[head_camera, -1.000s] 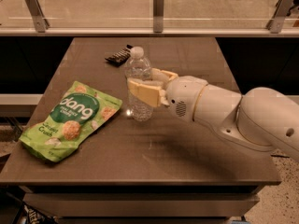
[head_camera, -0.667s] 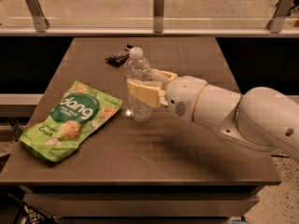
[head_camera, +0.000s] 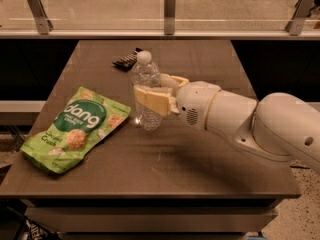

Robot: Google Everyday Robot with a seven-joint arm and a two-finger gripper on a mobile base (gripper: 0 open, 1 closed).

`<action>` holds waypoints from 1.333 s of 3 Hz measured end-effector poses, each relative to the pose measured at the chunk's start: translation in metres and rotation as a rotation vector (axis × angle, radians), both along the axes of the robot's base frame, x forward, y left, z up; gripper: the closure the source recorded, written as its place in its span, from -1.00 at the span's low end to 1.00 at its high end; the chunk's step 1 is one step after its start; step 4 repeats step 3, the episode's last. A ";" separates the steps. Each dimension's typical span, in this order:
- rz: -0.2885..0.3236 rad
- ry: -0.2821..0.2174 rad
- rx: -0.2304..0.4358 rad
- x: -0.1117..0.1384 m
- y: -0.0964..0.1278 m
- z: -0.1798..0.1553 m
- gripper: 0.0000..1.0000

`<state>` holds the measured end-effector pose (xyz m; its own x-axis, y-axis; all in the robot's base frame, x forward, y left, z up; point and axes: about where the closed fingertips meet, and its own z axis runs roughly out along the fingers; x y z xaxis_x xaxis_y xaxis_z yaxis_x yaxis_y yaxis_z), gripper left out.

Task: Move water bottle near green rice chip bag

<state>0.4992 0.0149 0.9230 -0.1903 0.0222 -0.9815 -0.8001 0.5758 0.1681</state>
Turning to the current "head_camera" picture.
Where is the black snack bar wrapper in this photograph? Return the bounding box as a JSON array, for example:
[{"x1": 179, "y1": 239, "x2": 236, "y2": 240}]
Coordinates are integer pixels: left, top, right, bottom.
[{"x1": 113, "y1": 48, "x2": 141, "y2": 72}]

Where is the green rice chip bag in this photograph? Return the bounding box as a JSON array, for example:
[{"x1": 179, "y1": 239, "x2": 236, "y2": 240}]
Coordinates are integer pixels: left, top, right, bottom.
[{"x1": 21, "y1": 87, "x2": 131, "y2": 174}]

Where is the left metal railing bracket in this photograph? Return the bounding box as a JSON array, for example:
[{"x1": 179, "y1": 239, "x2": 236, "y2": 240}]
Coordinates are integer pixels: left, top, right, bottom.
[{"x1": 27, "y1": 0, "x2": 53, "y2": 35}]

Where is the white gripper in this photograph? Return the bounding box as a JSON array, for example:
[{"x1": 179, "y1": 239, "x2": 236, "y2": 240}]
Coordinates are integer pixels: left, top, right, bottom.
[{"x1": 134, "y1": 74, "x2": 221, "y2": 131}]

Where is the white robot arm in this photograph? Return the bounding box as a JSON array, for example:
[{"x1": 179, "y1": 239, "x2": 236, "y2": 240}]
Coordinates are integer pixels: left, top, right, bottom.
[{"x1": 133, "y1": 74, "x2": 320, "y2": 173}]

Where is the middle metal railing bracket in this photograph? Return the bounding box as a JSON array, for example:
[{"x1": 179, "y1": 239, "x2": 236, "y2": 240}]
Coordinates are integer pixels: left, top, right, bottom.
[{"x1": 164, "y1": 0, "x2": 176, "y2": 35}]

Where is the right metal railing bracket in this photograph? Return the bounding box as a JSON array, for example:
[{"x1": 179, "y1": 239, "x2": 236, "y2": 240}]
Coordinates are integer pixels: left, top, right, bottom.
[{"x1": 285, "y1": 0, "x2": 315, "y2": 36}]

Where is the glass railing panel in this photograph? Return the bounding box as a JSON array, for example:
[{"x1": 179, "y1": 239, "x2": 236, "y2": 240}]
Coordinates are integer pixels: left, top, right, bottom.
[{"x1": 0, "y1": 0, "x2": 320, "y2": 32}]

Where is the clear plastic water bottle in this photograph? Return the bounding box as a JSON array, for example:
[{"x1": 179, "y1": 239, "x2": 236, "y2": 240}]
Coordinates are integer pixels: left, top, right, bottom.
[{"x1": 131, "y1": 51, "x2": 162, "y2": 131}]

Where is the metal railing bracket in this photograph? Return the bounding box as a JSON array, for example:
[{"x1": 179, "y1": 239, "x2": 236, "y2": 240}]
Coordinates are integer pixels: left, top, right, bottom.
[
  {"x1": 285, "y1": 0, "x2": 315, "y2": 36},
  {"x1": 27, "y1": 0, "x2": 53, "y2": 35},
  {"x1": 164, "y1": 0, "x2": 176, "y2": 35}
]

